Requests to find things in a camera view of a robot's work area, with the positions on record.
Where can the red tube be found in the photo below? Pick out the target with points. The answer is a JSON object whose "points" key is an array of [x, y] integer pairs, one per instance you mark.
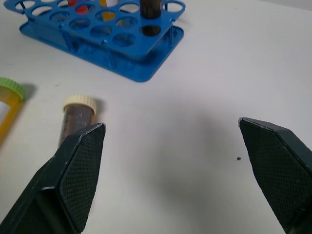
{"points": [[80, 8]]}

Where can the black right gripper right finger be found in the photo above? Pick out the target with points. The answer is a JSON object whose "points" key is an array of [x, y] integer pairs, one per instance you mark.
{"points": [[275, 175]]}

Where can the blue test tube rack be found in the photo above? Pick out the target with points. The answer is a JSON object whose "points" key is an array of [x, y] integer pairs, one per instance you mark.
{"points": [[102, 41]]}

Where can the yellow tube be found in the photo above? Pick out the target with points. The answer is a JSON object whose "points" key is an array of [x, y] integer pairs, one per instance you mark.
{"points": [[9, 107]]}

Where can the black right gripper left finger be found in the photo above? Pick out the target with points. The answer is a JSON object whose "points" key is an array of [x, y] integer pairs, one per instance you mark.
{"points": [[73, 175]]}

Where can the dark tube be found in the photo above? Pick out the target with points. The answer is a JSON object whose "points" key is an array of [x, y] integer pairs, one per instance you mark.
{"points": [[76, 117], [151, 14]]}

